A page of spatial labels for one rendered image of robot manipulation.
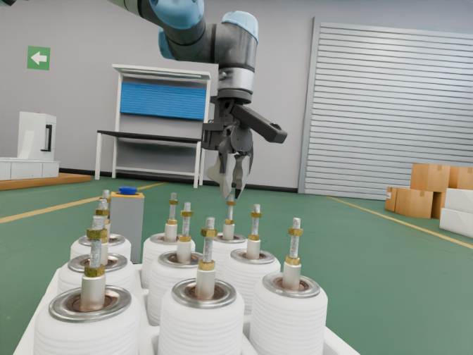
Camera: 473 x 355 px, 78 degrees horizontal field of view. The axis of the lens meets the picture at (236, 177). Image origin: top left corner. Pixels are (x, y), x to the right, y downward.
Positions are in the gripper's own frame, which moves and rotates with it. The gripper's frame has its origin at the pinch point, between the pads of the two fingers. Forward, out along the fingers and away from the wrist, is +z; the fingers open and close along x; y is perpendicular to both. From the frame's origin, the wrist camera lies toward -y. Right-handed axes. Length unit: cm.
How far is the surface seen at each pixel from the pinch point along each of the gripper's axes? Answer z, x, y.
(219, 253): 11.4, 4.3, -1.2
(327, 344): 16.8, 8.6, -24.4
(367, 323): 35, -40, -19
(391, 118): -109, -522, 74
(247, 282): 12.1, 10.1, -11.9
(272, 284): 9.2, 14.0, -18.4
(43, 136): -19, -82, 344
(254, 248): 7.8, 6.7, -10.4
